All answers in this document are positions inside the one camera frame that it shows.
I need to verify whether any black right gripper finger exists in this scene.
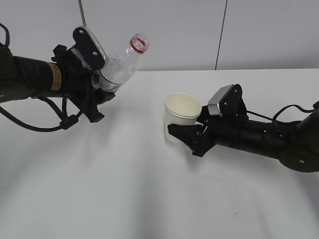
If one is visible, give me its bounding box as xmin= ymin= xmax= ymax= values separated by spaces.
xmin=196 ymin=106 xmax=210 ymax=124
xmin=167 ymin=124 xmax=206 ymax=149

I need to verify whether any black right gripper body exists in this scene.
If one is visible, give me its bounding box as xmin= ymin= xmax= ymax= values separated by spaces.
xmin=191 ymin=109 xmax=248 ymax=157

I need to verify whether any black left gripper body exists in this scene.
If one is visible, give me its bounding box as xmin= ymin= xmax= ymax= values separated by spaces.
xmin=52 ymin=45 xmax=104 ymax=122

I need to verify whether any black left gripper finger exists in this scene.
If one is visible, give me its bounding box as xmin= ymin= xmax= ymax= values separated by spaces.
xmin=94 ymin=88 xmax=116 ymax=105

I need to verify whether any white paper cup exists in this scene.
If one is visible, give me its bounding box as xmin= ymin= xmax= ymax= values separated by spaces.
xmin=164 ymin=93 xmax=202 ymax=143

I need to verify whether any clear plastic water bottle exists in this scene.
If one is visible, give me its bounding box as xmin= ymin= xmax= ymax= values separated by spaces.
xmin=92 ymin=33 xmax=150 ymax=92

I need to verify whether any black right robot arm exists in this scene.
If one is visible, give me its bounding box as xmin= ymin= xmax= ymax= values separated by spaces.
xmin=167 ymin=103 xmax=319 ymax=173

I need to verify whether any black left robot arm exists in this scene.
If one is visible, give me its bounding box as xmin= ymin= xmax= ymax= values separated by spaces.
xmin=0 ymin=45 xmax=115 ymax=122

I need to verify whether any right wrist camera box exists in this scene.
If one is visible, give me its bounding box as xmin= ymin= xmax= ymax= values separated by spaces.
xmin=207 ymin=84 xmax=242 ymax=116

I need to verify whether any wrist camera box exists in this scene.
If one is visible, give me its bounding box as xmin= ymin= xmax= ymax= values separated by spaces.
xmin=207 ymin=84 xmax=242 ymax=116
xmin=73 ymin=26 xmax=109 ymax=70

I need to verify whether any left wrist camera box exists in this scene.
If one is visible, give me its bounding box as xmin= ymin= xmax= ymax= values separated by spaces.
xmin=73 ymin=26 xmax=109 ymax=70

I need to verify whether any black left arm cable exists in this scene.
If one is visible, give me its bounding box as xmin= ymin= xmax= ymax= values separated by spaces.
xmin=0 ymin=94 xmax=83 ymax=132

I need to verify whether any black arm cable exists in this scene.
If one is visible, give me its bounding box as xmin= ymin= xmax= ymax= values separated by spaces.
xmin=246 ymin=104 xmax=315 ymax=124
xmin=0 ymin=94 xmax=83 ymax=132

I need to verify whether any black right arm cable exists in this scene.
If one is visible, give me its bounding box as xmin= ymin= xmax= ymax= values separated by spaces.
xmin=246 ymin=104 xmax=315 ymax=124

